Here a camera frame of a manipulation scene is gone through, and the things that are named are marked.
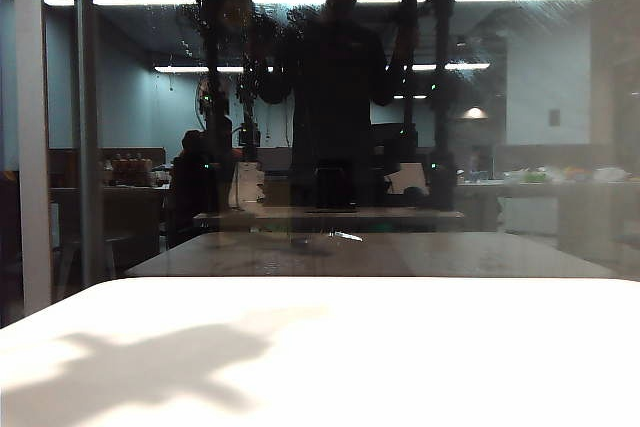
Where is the grey metal pole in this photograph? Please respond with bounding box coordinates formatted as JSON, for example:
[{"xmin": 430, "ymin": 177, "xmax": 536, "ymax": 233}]
[{"xmin": 74, "ymin": 0, "xmax": 105, "ymax": 289}]

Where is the large glass pane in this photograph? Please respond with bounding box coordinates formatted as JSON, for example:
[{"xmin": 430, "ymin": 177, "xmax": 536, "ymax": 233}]
[{"xmin": 0, "ymin": 0, "xmax": 640, "ymax": 282}]

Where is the white frame pillar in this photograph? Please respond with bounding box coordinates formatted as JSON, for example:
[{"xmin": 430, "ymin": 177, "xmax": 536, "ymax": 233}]
[{"xmin": 11, "ymin": 0, "xmax": 53, "ymax": 318}]

